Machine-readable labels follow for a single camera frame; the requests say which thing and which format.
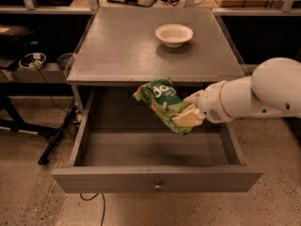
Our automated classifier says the white bowl with cable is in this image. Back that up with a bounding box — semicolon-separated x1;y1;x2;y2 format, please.
19;53;46;70

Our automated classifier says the white paper bowl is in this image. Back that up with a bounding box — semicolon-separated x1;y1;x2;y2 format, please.
155;24;194;48

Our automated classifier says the brass drawer knob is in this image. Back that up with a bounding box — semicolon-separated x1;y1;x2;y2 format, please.
153;180;164;192

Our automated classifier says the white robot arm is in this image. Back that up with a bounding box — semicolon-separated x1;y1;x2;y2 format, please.
172;57;301;127

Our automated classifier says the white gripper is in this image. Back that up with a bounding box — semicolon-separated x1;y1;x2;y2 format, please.
172;81;232;127

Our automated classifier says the grey cabinet with top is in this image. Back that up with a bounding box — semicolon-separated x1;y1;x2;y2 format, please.
67;8;245;109

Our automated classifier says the black bag on shelf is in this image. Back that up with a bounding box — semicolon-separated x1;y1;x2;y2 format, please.
0;24;35;48

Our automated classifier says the dark grey bowl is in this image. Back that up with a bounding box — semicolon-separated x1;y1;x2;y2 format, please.
56;53;72;69

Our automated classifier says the open grey top drawer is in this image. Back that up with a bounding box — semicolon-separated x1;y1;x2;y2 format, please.
53;87;262;193

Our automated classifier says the black floor cable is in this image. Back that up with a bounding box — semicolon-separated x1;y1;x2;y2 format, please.
79;192;106;226

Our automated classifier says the grey shelf rail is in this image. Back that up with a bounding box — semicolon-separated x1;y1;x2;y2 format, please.
0;63;66;84

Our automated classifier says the green rice chip bag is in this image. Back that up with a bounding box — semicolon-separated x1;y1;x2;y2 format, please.
134;77;196;135

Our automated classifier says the black stand leg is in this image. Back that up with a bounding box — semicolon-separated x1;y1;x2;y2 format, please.
0;95;77;166

